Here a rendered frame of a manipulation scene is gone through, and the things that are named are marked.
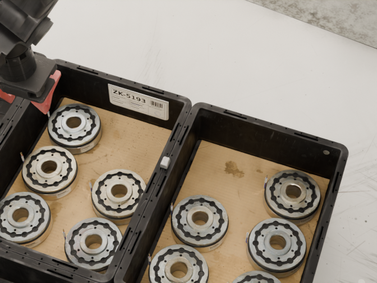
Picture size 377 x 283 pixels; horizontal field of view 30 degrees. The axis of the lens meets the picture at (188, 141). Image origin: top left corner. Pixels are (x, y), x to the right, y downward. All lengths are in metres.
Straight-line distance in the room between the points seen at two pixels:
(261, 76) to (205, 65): 0.14
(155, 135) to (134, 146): 0.05
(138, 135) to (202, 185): 0.17
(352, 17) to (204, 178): 1.63
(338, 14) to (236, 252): 1.73
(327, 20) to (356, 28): 0.11
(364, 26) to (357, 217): 1.45
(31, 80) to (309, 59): 0.83
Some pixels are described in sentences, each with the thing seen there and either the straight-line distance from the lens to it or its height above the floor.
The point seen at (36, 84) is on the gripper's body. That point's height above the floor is 1.15.
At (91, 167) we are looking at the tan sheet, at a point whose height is 0.83.
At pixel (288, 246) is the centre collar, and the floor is 0.87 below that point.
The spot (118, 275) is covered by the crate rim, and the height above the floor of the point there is 0.93.
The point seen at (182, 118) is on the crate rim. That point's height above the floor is 0.93.
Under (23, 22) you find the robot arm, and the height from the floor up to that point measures 1.31.
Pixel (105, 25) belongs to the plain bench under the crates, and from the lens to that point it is 1.78.
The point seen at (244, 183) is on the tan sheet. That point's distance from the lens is 1.35.
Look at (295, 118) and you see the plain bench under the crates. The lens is 1.61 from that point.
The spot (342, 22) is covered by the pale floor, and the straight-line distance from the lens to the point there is 2.84.
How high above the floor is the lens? 1.98
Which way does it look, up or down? 55 degrees down
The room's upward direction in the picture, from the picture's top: 2 degrees clockwise
